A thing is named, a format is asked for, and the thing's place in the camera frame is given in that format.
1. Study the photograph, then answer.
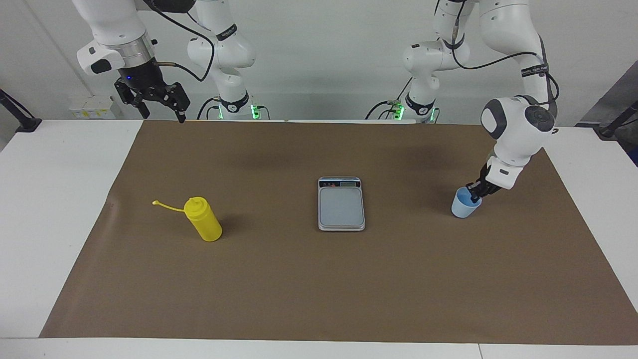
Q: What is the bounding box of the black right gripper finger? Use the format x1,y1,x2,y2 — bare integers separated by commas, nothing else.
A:
150,82,191,124
114,80,151,120

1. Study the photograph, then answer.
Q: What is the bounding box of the black camera stand clamp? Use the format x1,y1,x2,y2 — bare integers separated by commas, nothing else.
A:
0,89,42,133
593,100,638,139

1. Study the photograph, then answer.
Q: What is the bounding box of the light blue plastic cup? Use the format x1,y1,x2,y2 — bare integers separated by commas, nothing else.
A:
451,187,482,219

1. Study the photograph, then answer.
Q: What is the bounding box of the brown paper table mat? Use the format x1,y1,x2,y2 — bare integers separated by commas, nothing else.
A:
39,120,638,346

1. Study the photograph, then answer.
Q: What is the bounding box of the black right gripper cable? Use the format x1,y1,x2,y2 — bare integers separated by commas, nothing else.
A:
145,0,216,83

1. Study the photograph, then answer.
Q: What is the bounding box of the black arm base cable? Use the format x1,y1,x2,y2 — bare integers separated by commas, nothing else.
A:
197,96,222,120
365,77,414,120

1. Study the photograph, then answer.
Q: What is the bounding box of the yellow squeeze seasoning bottle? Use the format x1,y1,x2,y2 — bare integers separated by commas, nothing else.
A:
152,196,223,242

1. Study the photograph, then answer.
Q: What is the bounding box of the white wall socket strip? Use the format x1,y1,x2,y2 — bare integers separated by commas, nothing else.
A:
69,96,116,119

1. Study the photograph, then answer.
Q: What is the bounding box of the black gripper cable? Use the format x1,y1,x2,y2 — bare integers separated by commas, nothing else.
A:
434,0,560,108
145,0,216,83

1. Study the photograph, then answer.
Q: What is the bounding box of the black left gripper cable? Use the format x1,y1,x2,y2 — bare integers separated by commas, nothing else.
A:
434,0,560,108

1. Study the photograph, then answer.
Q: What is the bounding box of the silver digital kitchen scale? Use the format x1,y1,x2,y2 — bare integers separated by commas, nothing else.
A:
318,176,366,232

